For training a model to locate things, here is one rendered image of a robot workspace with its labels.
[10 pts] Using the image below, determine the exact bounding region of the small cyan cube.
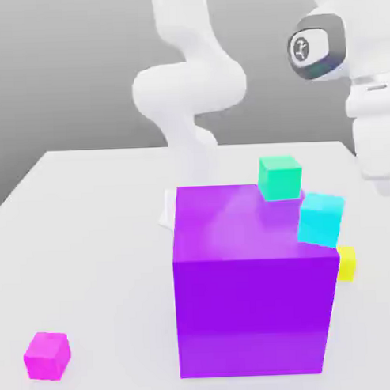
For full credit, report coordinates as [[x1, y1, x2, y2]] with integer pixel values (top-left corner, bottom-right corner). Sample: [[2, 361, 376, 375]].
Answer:
[[294, 191, 348, 251]]

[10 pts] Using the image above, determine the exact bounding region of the small magenta cube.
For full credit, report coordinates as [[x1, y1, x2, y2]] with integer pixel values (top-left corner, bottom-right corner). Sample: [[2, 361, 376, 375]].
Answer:
[[21, 330, 74, 382]]

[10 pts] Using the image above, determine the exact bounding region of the small yellow cube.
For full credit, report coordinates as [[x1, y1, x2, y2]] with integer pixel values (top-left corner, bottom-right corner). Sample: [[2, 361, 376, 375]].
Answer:
[[335, 244, 358, 282]]

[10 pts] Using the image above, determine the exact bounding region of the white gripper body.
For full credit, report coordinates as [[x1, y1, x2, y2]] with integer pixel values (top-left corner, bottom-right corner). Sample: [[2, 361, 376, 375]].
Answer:
[[350, 114, 390, 206]]

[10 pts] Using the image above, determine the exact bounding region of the large purple box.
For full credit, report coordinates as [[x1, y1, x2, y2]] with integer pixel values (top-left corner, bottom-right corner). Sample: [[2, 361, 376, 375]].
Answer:
[[169, 180, 345, 380]]

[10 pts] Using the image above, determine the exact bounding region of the small green cube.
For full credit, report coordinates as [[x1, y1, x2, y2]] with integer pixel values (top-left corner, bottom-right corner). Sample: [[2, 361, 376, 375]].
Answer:
[[256, 154, 305, 203]]

